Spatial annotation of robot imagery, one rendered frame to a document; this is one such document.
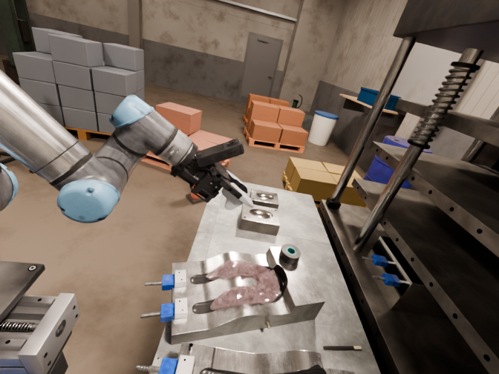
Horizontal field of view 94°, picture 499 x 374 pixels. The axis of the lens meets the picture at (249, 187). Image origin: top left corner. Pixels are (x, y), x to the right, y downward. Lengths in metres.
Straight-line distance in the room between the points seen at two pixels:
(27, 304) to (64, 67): 3.52
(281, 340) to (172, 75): 8.68
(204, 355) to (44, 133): 0.61
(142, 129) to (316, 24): 8.42
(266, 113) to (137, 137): 4.62
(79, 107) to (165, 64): 5.34
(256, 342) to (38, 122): 0.79
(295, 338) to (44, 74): 4.03
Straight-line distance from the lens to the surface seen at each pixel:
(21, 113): 0.44
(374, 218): 1.32
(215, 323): 0.83
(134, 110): 0.51
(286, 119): 5.20
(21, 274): 0.78
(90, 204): 0.43
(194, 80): 8.95
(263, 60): 8.85
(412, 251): 1.17
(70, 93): 4.12
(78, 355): 1.81
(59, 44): 4.03
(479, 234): 1.00
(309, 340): 0.96
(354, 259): 1.37
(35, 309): 0.78
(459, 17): 1.23
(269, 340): 0.91
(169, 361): 0.73
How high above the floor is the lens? 1.58
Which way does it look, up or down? 29 degrees down
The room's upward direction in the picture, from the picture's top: 13 degrees clockwise
